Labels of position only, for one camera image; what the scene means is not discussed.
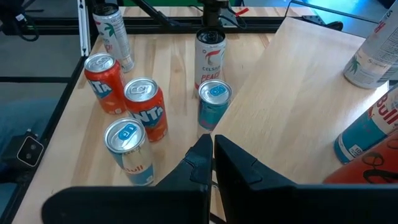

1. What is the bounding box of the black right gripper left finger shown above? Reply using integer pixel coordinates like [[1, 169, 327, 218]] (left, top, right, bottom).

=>
[[41, 133, 215, 224]]

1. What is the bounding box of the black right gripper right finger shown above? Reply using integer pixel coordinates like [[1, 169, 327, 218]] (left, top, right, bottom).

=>
[[214, 134, 398, 224]]

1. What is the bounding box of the red strawberry Fanta can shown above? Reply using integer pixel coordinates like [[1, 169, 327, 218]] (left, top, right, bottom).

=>
[[83, 52, 127, 115], [123, 77, 169, 143]]

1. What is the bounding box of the green floor mat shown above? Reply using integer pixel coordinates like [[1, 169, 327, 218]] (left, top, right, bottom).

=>
[[123, 0, 203, 7]]

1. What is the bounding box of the wooden shelf black metal frame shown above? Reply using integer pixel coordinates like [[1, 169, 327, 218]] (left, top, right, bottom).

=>
[[211, 0, 398, 187]]

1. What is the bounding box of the black table-level camera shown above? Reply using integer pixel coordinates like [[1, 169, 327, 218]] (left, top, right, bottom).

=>
[[1, 129, 45, 169]]

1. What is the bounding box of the white metal post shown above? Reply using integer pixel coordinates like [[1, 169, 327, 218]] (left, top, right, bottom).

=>
[[76, 0, 91, 57]]

